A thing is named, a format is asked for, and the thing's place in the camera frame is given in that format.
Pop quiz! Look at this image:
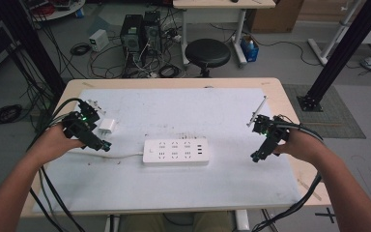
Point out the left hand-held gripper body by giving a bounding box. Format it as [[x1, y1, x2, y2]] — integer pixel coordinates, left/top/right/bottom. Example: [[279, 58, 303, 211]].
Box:
[[62, 99, 106, 147]]

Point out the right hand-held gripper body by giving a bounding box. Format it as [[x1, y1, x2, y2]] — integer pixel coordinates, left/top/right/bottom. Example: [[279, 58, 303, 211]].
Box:
[[246, 95, 291, 143]]

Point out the white charger adapter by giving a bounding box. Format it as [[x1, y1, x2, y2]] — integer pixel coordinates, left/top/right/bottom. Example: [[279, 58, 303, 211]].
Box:
[[98, 118, 117, 135]]

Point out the white power strip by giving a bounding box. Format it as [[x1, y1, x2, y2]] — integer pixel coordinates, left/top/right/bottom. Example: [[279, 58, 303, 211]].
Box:
[[142, 137, 211, 166]]

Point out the person's right hand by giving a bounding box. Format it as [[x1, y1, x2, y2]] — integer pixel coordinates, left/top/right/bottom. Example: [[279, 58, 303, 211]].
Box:
[[273, 128, 325, 166]]

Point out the person's left hand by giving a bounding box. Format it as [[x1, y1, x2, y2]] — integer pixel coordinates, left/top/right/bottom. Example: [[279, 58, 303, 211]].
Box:
[[37, 123, 85, 162]]

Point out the grey floor mat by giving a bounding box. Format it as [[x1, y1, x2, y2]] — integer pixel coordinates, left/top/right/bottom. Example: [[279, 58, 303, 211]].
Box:
[[282, 83, 367, 140]]

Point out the blue box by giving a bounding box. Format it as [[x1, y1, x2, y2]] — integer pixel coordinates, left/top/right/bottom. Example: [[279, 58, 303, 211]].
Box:
[[240, 35, 261, 63]]

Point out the white table mat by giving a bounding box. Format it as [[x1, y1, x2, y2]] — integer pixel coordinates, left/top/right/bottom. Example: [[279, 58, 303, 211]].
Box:
[[33, 87, 302, 215]]

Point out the white power supply box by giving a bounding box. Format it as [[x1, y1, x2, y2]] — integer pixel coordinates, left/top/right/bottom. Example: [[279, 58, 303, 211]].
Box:
[[88, 28, 110, 53]]

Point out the black round stool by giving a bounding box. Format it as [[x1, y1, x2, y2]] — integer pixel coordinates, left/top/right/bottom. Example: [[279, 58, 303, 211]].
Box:
[[185, 38, 232, 78]]

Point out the black desktop computer tower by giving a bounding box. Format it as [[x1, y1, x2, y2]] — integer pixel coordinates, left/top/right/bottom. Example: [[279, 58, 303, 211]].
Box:
[[120, 14, 145, 67], [143, 10, 162, 55]]

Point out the white metal stand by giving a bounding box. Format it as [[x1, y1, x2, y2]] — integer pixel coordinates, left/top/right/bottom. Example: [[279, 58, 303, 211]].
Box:
[[306, 0, 363, 67]]

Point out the cardboard box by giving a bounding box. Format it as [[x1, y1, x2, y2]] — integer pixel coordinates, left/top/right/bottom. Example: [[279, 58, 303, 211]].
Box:
[[246, 0, 304, 34]]

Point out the round white table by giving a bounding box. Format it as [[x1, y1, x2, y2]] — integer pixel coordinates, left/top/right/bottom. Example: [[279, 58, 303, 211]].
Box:
[[21, 0, 87, 22]]

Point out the white desk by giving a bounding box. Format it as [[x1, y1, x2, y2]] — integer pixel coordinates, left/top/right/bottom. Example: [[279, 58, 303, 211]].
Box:
[[172, 0, 276, 68]]

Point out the white power strip cable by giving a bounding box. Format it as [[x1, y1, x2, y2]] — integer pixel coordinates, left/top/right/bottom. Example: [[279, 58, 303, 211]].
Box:
[[67, 149, 145, 160]]

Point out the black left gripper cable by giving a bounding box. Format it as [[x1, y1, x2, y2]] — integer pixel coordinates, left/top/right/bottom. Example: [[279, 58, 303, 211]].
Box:
[[26, 97, 86, 232]]

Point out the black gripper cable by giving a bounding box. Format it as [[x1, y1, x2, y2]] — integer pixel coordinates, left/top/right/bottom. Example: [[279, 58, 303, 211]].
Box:
[[26, 97, 86, 232], [250, 115, 325, 232]]

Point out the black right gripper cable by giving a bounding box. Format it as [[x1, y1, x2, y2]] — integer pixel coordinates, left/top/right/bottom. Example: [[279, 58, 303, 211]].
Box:
[[250, 115, 325, 232]]

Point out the coiled black cable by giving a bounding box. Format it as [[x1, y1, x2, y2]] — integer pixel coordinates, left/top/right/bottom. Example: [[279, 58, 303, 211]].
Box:
[[0, 103, 24, 127], [157, 64, 182, 79], [70, 42, 92, 57]]

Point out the black aluminium post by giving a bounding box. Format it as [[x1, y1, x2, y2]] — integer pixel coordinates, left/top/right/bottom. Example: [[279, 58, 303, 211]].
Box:
[[297, 0, 371, 113], [0, 0, 68, 98]]

